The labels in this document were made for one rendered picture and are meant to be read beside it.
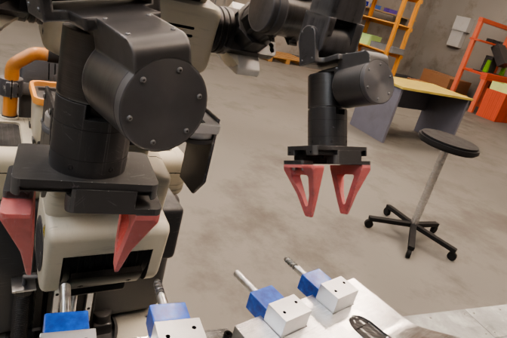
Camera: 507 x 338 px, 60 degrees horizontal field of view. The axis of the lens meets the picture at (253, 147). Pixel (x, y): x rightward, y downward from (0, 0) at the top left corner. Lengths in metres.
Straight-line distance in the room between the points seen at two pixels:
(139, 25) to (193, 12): 0.49
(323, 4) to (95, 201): 0.43
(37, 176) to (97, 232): 0.51
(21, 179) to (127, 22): 0.13
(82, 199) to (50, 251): 0.51
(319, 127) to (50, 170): 0.38
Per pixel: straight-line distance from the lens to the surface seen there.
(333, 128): 0.62
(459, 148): 2.78
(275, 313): 0.61
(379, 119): 5.30
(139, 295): 1.38
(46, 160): 0.37
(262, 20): 0.73
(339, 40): 0.65
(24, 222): 0.35
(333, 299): 0.68
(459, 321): 0.93
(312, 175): 0.59
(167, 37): 0.25
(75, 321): 0.52
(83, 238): 0.84
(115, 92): 0.25
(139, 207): 0.35
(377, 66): 0.59
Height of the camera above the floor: 1.26
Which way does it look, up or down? 19 degrees down
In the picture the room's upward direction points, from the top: 15 degrees clockwise
